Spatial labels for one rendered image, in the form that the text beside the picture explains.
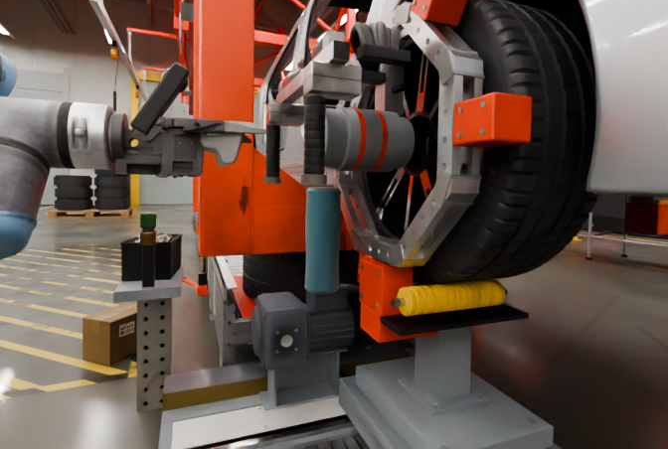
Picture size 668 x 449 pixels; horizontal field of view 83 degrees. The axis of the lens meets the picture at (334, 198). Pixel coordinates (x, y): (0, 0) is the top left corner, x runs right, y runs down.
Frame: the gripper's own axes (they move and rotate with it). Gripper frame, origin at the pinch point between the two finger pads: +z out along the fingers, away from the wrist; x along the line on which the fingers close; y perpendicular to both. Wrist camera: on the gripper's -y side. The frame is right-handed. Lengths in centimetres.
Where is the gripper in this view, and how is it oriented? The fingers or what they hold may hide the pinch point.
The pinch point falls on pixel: (257, 132)
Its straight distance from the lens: 62.8
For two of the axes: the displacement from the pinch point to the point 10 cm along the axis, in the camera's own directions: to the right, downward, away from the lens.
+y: -0.2, 10.0, 0.4
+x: 3.6, 0.4, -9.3
